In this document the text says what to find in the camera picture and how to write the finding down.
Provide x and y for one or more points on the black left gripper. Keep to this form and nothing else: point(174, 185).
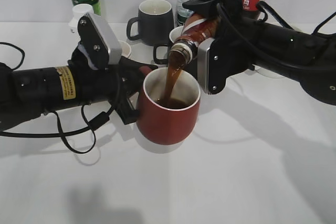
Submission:
point(115, 84)

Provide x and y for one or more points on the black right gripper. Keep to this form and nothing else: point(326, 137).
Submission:
point(227, 45)

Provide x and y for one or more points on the brown coffee drink bottle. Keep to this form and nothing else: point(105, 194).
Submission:
point(205, 28)

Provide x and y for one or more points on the dark red ceramic mug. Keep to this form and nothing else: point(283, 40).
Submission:
point(162, 125)

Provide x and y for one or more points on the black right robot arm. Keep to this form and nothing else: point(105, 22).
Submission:
point(306, 58)

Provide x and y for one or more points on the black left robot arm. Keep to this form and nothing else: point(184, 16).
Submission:
point(28, 94)

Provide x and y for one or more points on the black ceramic mug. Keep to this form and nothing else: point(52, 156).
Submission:
point(165, 48)

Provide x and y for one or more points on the dark grey ceramic mug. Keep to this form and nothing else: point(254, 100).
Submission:
point(153, 23)

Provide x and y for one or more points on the white yogurt carton bottle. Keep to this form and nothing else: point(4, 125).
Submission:
point(78, 11)

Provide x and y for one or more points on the white ceramic mug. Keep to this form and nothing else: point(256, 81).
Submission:
point(267, 73)

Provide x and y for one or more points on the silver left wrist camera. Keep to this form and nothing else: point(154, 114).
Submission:
point(98, 42)

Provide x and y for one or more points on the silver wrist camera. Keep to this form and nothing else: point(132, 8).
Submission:
point(200, 68)
point(98, 42)

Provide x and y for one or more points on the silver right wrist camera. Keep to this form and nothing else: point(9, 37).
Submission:
point(200, 68)

